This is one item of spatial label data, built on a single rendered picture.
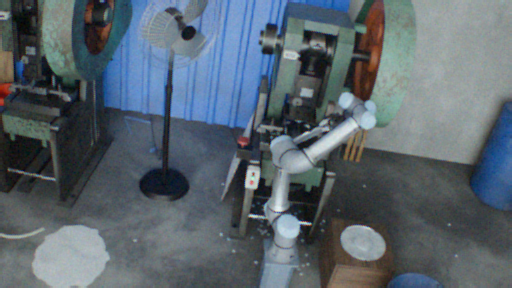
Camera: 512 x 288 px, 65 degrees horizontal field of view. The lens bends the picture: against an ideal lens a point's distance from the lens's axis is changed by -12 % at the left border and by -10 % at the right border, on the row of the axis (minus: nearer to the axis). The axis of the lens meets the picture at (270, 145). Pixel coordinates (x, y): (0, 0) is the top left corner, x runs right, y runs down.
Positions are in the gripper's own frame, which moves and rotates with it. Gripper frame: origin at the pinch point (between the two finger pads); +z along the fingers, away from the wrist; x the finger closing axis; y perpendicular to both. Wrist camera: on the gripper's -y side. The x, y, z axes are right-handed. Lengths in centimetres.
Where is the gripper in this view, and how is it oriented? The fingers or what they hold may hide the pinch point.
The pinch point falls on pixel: (322, 126)
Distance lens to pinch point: 244.3
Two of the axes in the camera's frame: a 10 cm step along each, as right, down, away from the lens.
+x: 4.2, 9.1, 0.6
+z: -6.6, 2.6, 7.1
